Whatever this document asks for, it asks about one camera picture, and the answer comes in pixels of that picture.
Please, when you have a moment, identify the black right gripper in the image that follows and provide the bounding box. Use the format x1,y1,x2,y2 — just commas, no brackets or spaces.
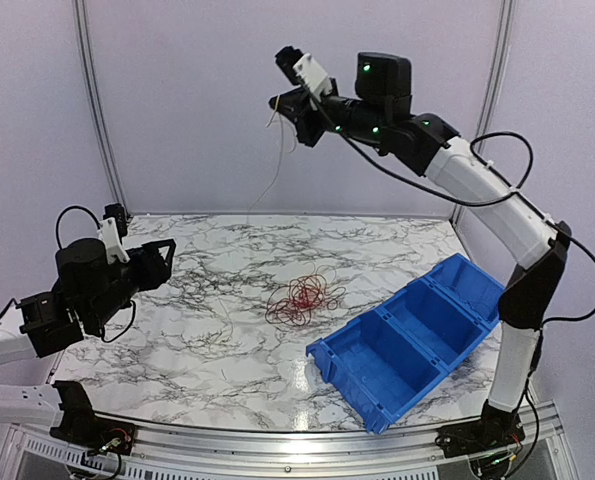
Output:
271,84,389,146

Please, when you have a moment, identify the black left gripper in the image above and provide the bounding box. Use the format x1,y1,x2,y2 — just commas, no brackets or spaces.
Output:
85,239,176,331

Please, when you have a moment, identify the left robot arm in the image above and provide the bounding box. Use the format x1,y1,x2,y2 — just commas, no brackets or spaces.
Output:
0,238,176,445

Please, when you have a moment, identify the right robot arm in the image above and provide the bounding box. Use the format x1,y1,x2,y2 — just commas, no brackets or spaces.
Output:
270,46,571,448

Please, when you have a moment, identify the blue three-compartment bin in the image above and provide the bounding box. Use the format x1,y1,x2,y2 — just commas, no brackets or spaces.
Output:
306,254,504,434

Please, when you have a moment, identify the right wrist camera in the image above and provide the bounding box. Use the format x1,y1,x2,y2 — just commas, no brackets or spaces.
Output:
275,46,338,100

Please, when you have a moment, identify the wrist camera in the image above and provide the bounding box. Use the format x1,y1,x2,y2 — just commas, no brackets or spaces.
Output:
275,46,338,100
98,203,129,264

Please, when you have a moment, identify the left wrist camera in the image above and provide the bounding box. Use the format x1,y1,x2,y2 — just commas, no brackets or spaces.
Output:
98,203,129,264

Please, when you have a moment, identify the red tangled wire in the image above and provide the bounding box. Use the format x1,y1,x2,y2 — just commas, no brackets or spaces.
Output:
264,284,346,326

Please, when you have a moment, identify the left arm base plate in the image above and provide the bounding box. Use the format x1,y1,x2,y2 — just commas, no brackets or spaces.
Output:
49,416,136,455

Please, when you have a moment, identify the aluminium front frame rail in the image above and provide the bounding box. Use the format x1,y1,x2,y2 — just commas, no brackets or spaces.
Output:
0,403,579,479

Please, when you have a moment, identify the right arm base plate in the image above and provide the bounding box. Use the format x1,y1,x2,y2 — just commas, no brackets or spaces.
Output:
435,419,525,458

